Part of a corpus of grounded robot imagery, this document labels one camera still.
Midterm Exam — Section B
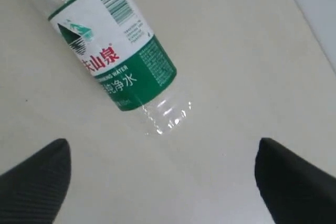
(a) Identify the clear bottle green label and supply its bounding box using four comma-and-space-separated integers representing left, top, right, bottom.
33, 0, 192, 135

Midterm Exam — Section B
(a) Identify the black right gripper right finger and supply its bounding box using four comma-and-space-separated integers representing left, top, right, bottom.
254, 138, 335, 223

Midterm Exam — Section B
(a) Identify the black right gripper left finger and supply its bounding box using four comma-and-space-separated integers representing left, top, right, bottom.
1, 138, 71, 223

